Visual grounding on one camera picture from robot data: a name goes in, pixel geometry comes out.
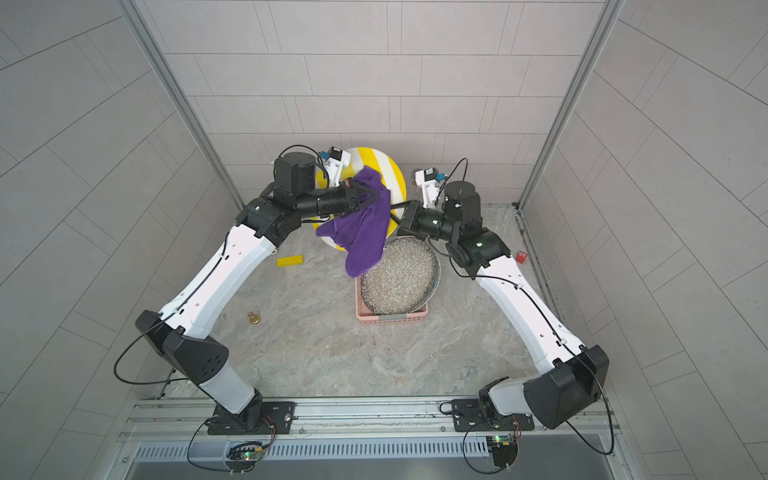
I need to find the yellow white striped plate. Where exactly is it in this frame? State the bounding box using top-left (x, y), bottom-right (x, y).
top-left (314, 146), bottom-right (408, 252)

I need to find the purple cloth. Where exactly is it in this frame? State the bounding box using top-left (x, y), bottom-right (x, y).
top-left (315, 167), bottom-right (391, 278)

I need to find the grey speckled plate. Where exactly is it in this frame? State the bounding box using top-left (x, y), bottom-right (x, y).
top-left (360, 237), bottom-right (441, 316)

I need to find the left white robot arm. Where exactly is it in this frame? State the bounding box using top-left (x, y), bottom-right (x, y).
top-left (136, 152), bottom-right (390, 422)

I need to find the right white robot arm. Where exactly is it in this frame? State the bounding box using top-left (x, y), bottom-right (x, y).
top-left (395, 181), bottom-right (609, 429)

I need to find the yellow toy block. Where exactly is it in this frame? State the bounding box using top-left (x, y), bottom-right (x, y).
top-left (276, 255), bottom-right (304, 268)

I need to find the pink plastic dish rack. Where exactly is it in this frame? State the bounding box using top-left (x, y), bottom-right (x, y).
top-left (355, 277), bottom-right (429, 325)

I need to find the right circuit board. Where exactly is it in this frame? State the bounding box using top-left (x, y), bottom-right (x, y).
top-left (486, 435), bottom-right (519, 469)

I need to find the circuit board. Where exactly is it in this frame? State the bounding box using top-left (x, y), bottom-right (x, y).
top-left (225, 441), bottom-right (270, 474)
top-left (486, 435), bottom-right (519, 469)

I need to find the left circuit board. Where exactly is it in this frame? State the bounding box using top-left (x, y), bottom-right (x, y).
top-left (225, 441), bottom-right (270, 474)

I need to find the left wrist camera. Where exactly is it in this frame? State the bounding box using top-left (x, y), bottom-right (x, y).
top-left (320, 147), bottom-right (351, 187)

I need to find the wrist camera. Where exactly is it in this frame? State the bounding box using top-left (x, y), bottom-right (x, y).
top-left (413, 167), bottom-right (446, 209)
top-left (320, 147), bottom-right (351, 187)

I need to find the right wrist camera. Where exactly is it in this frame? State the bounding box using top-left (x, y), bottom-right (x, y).
top-left (413, 167), bottom-right (446, 209)

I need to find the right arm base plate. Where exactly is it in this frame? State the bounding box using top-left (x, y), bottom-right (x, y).
top-left (438, 398), bottom-right (535, 432)

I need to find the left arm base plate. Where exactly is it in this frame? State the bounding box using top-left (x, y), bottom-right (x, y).
top-left (206, 401), bottom-right (297, 436)

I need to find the aluminium front rail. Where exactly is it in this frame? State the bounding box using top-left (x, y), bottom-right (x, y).
top-left (108, 396), bottom-right (621, 448)

